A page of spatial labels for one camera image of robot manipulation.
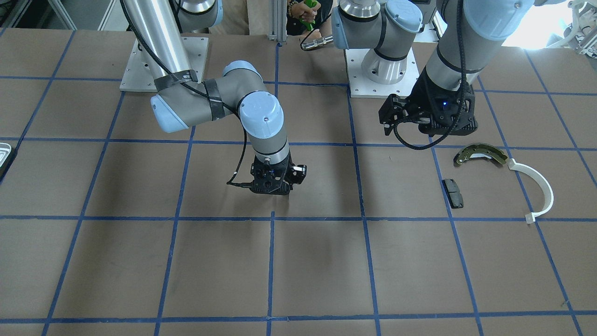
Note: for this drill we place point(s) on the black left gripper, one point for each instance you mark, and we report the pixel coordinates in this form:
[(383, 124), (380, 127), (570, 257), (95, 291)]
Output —
[(423, 99)]

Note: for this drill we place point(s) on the brass brake shoe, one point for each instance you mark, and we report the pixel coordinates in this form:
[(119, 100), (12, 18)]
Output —
[(480, 151)]

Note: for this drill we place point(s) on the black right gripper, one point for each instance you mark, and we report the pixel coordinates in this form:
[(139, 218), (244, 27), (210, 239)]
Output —
[(299, 172)]

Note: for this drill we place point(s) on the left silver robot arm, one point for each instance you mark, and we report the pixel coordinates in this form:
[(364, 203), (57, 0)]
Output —
[(475, 31)]

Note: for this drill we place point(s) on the silver metal tray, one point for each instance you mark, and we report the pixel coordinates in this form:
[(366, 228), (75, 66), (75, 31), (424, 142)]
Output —
[(6, 154)]

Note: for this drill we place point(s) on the dark grey brake pad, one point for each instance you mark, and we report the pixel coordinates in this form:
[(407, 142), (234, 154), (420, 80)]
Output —
[(453, 193)]

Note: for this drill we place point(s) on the aluminium frame post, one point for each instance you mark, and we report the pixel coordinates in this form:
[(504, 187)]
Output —
[(277, 21)]

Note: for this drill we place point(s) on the person in beige shirt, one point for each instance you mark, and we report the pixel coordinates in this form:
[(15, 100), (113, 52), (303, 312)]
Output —
[(253, 17)]

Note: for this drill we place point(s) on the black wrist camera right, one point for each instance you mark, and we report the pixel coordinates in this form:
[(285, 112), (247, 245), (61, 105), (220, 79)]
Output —
[(297, 173)]

